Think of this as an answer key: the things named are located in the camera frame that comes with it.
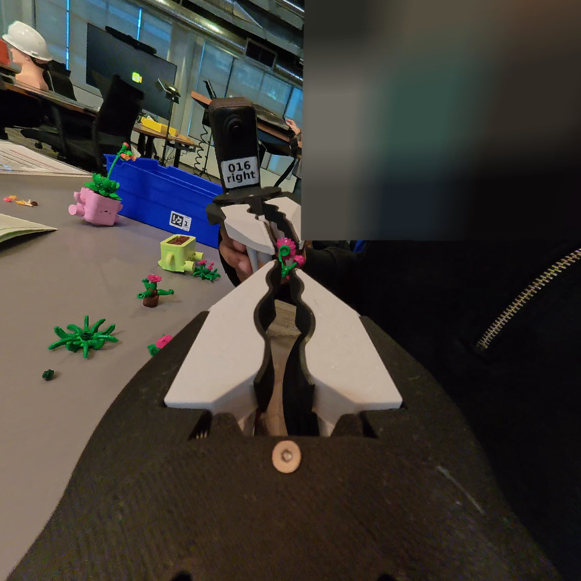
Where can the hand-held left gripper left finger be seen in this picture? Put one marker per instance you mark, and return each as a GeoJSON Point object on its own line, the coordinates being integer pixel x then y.
{"type": "Point", "coordinates": [218, 358]}

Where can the pink toy pot with plant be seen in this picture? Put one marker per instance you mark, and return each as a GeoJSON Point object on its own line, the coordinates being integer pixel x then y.
{"type": "Point", "coordinates": [97, 209]}

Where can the lime green toy pot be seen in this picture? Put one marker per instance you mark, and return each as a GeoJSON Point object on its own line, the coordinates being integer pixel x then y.
{"type": "Point", "coordinates": [174, 256]}

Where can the black bag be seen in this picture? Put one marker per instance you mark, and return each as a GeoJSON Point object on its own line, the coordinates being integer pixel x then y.
{"type": "Point", "coordinates": [272, 115]}

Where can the yellow box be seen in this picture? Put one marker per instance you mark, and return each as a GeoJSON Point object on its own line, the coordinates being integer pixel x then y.
{"type": "Point", "coordinates": [156, 125]}

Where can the toy cactus pink flower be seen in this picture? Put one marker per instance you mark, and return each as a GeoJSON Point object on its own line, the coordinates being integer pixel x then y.
{"type": "Point", "coordinates": [152, 297]}

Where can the camera tripod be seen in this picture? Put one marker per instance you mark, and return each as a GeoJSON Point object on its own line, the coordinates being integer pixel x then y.
{"type": "Point", "coordinates": [170, 90]}

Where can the open instruction booklet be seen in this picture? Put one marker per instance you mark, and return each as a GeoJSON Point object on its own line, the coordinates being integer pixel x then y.
{"type": "Point", "coordinates": [18, 227]}

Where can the small brown toy piece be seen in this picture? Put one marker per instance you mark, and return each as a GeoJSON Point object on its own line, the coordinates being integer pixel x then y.
{"type": "Point", "coordinates": [28, 203]}

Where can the green toy plant pink flowers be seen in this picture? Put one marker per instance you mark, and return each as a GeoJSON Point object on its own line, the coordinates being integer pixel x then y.
{"type": "Point", "coordinates": [159, 343]}
{"type": "Point", "coordinates": [206, 272]}

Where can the blue plastic bin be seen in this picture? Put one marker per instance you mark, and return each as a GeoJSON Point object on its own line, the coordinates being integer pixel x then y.
{"type": "Point", "coordinates": [150, 190]}

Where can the green leafy toy plant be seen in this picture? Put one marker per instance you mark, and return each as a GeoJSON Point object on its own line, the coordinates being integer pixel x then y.
{"type": "Point", "coordinates": [84, 338]}

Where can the white hard hat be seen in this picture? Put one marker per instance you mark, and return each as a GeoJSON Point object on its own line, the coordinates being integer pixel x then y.
{"type": "Point", "coordinates": [27, 38]}

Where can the standing desk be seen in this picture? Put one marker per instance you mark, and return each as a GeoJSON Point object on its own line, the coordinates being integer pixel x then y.
{"type": "Point", "coordinates": [202, 97]}

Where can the magenta toy flower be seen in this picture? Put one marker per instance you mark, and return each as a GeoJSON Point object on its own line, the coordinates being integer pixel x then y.
{"type": "Point", "coordinates": [287, 244]}

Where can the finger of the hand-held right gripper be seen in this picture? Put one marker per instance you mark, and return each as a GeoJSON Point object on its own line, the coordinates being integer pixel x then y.
{"type": "Point", "coordinates": [290, 213]}
{"type": "Point", "coordinates": [247, 227]}

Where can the printed paper sheet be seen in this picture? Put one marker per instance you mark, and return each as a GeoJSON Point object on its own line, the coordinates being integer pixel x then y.
{"type": "Point", "coordinates": [31, 159]}

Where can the black office chair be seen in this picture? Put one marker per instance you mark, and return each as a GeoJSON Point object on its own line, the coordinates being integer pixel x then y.
{"type": "Point", "coordinates": [118, 113]}

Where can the person's right hand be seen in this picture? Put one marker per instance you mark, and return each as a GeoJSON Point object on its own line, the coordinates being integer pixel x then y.
{"type": "Point", "coordinates": [234, 261]}

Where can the black television screen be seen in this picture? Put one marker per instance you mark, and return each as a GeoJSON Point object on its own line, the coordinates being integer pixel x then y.
{"type": "Point", "coordinates": [118, 59]}

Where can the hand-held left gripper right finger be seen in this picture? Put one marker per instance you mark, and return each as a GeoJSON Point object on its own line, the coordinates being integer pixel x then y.
{"type": "Point", "coordinates": [354, 363]}

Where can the small pink toy flower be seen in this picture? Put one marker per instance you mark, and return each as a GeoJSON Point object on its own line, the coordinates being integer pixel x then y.
{"type": "Point", "coordinates": [299, 261]}

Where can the green three-pronged toy stem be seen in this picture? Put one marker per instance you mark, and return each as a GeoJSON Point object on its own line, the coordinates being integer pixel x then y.
{"type": "Point", "coordinates": [286, 268]}

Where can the mannequin head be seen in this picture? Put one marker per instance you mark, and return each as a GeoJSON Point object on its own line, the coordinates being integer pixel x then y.
{"type": "Point", "coordinates": [31, 72]}

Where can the person's black jacket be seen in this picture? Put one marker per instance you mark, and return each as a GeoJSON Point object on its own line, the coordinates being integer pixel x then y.
{"type": "Point", "coordinates": [454, 363]}

